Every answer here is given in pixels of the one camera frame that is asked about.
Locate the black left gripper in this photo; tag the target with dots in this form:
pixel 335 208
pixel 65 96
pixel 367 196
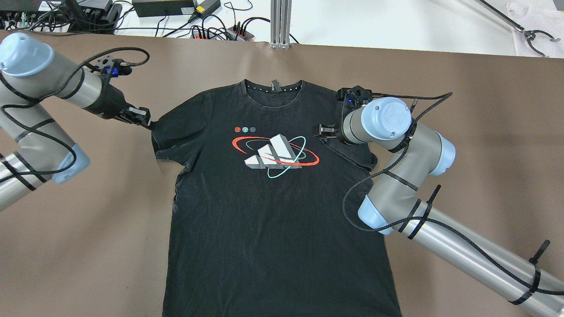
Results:
pixel 109 101

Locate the red black power strip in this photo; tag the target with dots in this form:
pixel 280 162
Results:
pixel 222 34

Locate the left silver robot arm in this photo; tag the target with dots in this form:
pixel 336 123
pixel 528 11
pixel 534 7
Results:
pixel 32 71

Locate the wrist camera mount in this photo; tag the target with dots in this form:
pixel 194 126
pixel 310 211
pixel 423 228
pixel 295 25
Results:
pixel 112 67
pixel 354 97

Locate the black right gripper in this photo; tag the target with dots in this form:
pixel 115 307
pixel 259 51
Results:
pixel 326 130

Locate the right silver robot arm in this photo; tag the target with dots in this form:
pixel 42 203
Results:
pixel 392 204

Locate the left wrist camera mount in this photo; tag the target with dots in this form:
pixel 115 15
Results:
pixel 112 67

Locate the black t-shirt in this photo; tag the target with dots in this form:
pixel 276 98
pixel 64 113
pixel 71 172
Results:
pixel 257 228

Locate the aluminium frame profile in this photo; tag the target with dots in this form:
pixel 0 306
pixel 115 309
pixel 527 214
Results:
pixel 280 24

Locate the black power adapter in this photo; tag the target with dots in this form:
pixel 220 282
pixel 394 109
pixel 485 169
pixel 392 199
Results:
pixel 154 8

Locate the metal reacher grabber tool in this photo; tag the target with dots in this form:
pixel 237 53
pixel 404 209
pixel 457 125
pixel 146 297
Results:
pixel 529 35

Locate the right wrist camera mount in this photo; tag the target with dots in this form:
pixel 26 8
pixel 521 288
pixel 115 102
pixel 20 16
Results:
pixel 354 97

